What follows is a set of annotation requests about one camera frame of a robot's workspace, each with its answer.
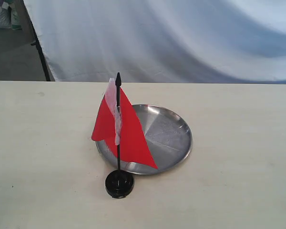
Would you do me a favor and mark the red flag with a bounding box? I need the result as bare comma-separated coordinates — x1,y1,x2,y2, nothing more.
91,73,158,169

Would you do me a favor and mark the black round flag base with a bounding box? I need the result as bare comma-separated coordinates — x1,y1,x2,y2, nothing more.
105,170,134,199

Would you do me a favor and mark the round steel plate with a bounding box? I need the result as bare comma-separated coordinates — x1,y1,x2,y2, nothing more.
96,104,193,175

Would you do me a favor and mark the black backdrop stand pole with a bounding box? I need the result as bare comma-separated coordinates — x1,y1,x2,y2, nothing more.
24,6,51,82

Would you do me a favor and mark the white backdrop cloth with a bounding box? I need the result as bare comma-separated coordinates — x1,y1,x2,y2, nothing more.
24,0,286,83

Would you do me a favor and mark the green white bag in background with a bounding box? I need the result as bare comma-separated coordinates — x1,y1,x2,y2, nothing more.
10,3,21,30

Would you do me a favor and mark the white sack in background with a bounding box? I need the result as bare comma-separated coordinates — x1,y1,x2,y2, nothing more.
0,0,13,29

